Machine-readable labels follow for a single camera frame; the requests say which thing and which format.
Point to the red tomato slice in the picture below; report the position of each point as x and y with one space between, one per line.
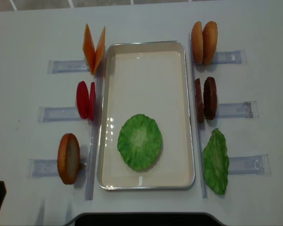
82 100
92 98

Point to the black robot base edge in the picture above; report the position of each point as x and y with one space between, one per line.
146 219

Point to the green lettuce leaf on tray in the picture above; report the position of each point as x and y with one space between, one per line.
139 142

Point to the left orange cheese slice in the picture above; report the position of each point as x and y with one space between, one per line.
89 49

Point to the orange cheese slice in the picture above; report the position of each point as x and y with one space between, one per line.
89 49
99 50

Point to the right orange cheese slice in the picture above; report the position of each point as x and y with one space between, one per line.
99 50

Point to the green lettuce leaf standing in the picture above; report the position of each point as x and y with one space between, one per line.
216 162

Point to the left brown meat patty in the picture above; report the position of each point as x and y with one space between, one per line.
199 102

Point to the brown meat patty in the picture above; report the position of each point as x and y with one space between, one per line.
210 98
199 102

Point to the right brown meat patty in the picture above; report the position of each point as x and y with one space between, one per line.
210 98

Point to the clear holder bottom left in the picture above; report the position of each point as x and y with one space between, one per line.
42 168

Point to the clear holder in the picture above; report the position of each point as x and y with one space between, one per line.
51 114
42 168
246 109
258 164
230 57
71 66

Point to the bun half bottom left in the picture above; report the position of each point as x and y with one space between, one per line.
68 159

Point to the bun half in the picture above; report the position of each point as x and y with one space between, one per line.
209 42
68 159
197 43

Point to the clear holder middle left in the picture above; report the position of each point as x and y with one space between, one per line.
51 114

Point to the clear holder top left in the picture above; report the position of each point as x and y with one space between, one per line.
71 66

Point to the white rectangular metal tray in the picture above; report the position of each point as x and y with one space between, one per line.
150 79

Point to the left bun half top right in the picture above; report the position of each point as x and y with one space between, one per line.
197 43

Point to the clear holder bottom right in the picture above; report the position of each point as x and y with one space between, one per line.
258 164

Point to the clear holder middle right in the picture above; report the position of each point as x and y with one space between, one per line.
246 109

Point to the clear holder top right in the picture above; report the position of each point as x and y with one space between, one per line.
230 57

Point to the clear left long rail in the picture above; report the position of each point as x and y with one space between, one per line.
95 136

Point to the clear long rail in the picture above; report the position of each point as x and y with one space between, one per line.
95 136
198 136

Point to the clear right long rail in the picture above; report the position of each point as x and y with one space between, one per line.
198 136

